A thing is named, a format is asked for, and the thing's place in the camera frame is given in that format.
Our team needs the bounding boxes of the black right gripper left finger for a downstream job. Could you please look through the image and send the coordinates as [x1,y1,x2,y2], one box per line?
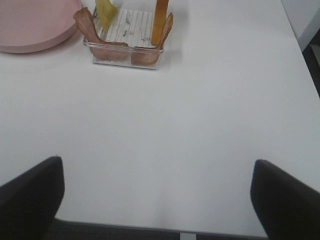
[0,156,65,240]

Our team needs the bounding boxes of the bacon strip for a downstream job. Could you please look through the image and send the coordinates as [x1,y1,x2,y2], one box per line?
[130,12,174,66]
[73,7,129,61]

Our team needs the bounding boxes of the upright bread slice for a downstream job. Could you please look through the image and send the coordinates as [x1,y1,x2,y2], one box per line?
[150,0,169,46]

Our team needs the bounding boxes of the clear right food container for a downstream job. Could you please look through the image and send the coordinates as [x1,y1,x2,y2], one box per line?
[83,8,164,70]

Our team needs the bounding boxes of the yellow cheese slice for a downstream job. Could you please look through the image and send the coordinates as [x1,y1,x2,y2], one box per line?
[95,0,118,30]

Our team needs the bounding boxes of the pink round plate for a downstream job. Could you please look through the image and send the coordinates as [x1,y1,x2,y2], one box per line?
[0,0,82,53]

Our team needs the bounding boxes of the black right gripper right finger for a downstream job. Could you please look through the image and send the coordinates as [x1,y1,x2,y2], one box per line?
[250,159,320,240]

